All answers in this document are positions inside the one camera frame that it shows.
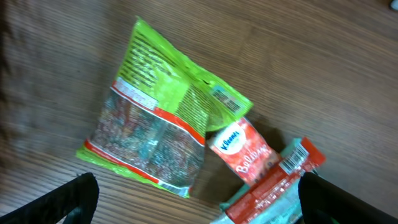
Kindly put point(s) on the white barcode scanner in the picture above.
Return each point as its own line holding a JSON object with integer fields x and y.
{"x": 394, "y": 5}

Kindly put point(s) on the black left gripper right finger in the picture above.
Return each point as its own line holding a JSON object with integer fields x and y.
{"x": 323, "y": 202}

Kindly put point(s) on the green snack bag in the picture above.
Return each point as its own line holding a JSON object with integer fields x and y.
{"x": 153, "y": 124}

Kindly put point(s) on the red stick packet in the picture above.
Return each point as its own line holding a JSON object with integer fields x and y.
{"x": 302, "y": 157}

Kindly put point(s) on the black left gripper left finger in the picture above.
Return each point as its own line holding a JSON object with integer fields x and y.
{"x": 74, "y": 202}

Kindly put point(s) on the teal packet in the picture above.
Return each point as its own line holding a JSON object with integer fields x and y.
{"x": 287, "y": 209}

